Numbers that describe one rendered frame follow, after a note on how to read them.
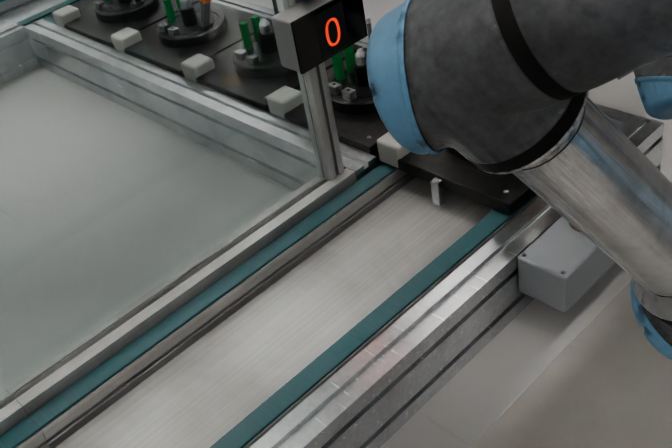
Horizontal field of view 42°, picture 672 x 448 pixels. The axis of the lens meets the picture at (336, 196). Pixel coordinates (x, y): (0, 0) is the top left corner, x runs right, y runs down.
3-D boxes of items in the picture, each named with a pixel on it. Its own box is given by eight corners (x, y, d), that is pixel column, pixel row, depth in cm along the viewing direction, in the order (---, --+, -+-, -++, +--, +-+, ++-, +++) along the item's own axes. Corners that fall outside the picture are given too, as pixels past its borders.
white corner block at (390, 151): (421, 156, 129) (418, 133, 127) (400, 171, 127) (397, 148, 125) (397, 147, 132) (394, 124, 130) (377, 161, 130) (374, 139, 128)
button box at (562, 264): (653, 225, 116) (656, 188, 113) (565, 314, 106) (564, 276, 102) (607, 207, 121) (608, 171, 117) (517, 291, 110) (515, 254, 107)
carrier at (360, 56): (470, 89, 143) (464, 19, 136) (371, 158, 131) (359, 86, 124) (365, 56, 159) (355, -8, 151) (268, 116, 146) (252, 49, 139)
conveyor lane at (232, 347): (605, 181, 132) (607, 126, 126) (164, 581, 90) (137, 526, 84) (459, 129, 150) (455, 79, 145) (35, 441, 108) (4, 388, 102)
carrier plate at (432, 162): (608, 132, 127) (608, 119, 126) (510, 216, 115) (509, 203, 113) (477, 91, 142) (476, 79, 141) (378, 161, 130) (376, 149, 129)
